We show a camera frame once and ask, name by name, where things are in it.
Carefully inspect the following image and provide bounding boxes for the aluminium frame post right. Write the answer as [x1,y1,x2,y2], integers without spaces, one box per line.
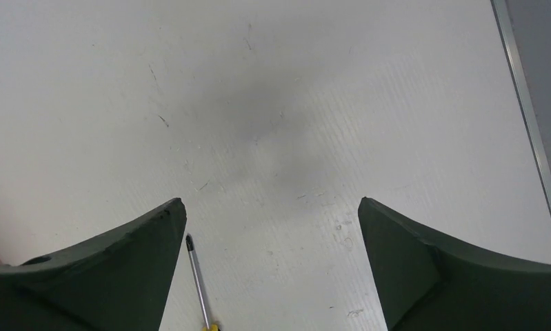
[492,1,551,216]

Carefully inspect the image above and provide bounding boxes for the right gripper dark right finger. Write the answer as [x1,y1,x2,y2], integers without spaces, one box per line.
[358,197,551,330]

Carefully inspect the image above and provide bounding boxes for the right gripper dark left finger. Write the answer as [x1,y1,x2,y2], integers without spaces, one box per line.
[0,198,187,330]

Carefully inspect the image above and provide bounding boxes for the yellow black handled screwdriver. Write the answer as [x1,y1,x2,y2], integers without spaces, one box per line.
[186,234,220,331]

